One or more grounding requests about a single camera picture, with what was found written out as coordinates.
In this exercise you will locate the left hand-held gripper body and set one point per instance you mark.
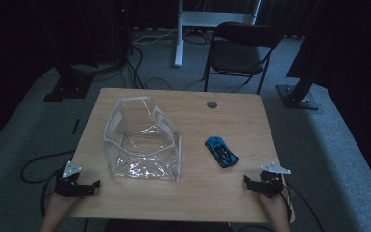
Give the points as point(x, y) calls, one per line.
point(71, 187)

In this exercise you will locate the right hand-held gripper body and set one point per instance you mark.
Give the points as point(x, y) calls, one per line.
point(270, 183)

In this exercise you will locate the blue toy car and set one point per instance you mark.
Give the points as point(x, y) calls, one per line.
point(220, 151)

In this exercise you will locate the clear plastic bag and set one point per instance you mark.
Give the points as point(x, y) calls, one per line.
point(141, 161)

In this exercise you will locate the person's left hand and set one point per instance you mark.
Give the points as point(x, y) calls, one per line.
point(59, 208)

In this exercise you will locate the person's right hand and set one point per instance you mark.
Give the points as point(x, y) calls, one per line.
point(277, 209)

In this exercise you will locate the small black floor strip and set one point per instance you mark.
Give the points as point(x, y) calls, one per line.
point(76, 126)

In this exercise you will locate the person's dark clothing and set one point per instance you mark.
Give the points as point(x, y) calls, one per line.
point(167, 226)

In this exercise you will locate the black folding chair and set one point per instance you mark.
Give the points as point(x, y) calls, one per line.
point(235, 58)

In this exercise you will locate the black stand with base plate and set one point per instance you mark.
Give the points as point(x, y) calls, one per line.
point(298, 96)
point(69, 85)

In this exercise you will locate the white metal desk frame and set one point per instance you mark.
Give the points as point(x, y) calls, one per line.
point(206, 18)

